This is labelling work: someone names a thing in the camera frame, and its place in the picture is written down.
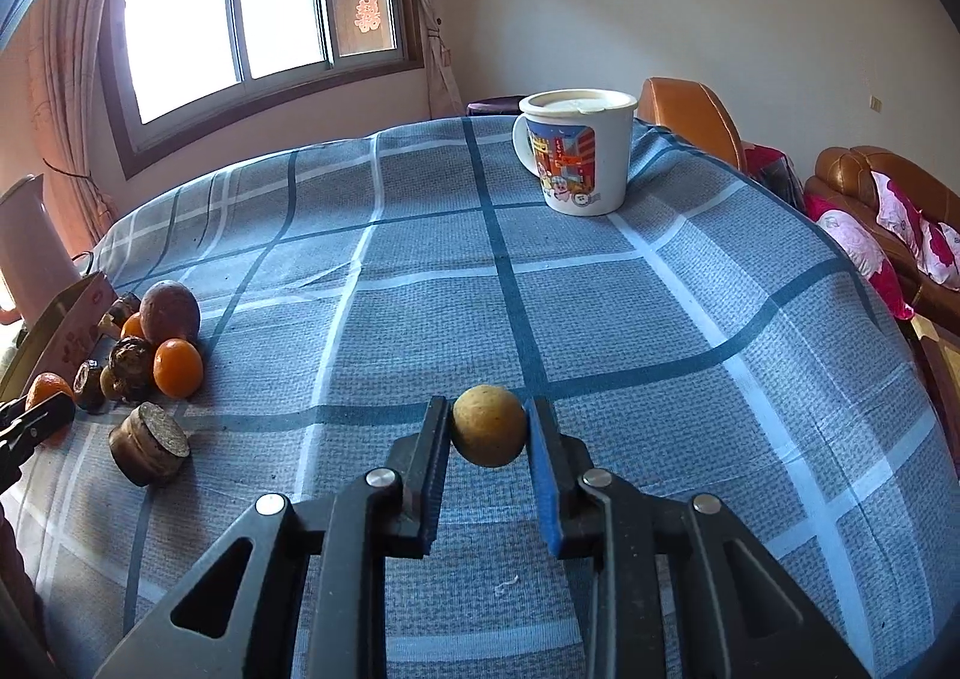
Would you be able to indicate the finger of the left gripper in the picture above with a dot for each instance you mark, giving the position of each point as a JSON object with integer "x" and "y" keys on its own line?
{"x": 23, "y": 429}

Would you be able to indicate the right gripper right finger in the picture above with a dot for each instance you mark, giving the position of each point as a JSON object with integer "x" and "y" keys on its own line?
{"x": 657, "y": 581}

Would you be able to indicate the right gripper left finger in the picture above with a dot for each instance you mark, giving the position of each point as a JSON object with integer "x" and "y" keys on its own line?
{"x": 236, "y": 612}

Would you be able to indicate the large orange mandarin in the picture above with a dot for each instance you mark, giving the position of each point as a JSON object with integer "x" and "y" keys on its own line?
{"x": 45, "y": 385}

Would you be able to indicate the purple beetroot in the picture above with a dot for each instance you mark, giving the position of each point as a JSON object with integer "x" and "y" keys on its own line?
{"x": 169, "y": 310}

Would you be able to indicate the small tan longan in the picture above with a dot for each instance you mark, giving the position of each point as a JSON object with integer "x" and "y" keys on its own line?
{"x": 490, "y": 426}

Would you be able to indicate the pink metal tin box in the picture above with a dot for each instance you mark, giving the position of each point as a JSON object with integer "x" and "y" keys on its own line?
{"x": 63, "y": 338}

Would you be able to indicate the pink electric kettle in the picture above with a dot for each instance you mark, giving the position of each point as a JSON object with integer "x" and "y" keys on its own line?
{"x": 35, "y": 263}

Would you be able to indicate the pink curtain left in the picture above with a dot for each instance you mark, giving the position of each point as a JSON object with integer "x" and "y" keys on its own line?
{"x": 63, "y": 44}

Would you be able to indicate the brown leather sofa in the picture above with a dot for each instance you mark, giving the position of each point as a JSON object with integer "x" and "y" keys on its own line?
{"x": 913, "y": 217}

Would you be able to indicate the pink floral cloth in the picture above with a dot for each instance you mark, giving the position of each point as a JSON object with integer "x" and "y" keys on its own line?
{"x": 774, "y": 169}

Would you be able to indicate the brown framed window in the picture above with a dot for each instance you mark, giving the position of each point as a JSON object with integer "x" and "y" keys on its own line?
{"x": 175, "y": 71}

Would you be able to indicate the white printed mug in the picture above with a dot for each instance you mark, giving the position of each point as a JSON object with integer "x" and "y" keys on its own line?
{"x": 577, "y": 142}

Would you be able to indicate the orange leather chair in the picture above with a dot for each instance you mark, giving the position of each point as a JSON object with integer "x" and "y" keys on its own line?
{"x": 691, "y": 110}

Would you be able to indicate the purple round stool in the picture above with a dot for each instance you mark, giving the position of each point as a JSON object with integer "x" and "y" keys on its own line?
{"x": 497, "y": 106}

